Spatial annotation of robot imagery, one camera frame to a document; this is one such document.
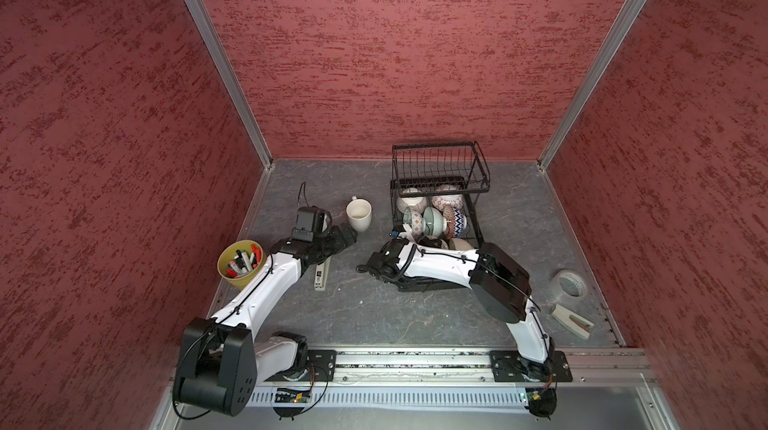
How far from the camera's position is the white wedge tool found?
31.7 inches

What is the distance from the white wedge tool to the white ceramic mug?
24.4 inches

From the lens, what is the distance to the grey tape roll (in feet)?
2.81

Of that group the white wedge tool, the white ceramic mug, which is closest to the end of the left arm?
the white ceramic mug

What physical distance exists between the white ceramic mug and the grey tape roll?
61cm

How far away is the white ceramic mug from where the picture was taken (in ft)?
3.11

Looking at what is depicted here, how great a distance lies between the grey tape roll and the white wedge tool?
0.04 metres

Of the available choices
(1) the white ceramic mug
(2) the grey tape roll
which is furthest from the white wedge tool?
(1) the white ceramic mug
